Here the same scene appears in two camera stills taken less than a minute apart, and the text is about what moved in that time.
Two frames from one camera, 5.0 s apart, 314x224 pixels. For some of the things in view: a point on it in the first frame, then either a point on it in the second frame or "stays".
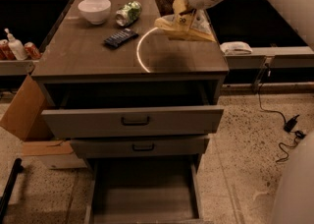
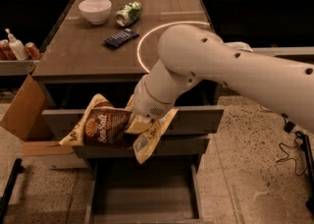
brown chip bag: x=189 y=25 to x=104 y=124
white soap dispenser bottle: x=16 y=46 stays
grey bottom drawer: x=144 y=190 stays
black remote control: x=121 y=37 stays
